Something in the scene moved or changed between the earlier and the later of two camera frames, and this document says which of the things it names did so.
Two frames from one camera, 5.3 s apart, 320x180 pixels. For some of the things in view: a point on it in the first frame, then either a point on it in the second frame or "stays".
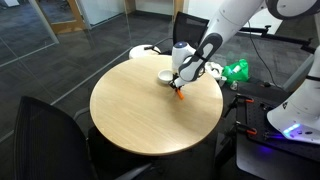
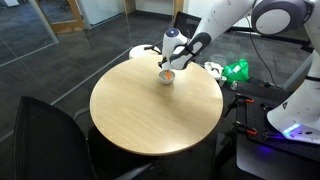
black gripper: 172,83 → 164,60
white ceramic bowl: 165,75 stays
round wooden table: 137,112 stays
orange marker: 180,94 → 168,76
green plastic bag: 237,71 stays
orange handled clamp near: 240,126 stays
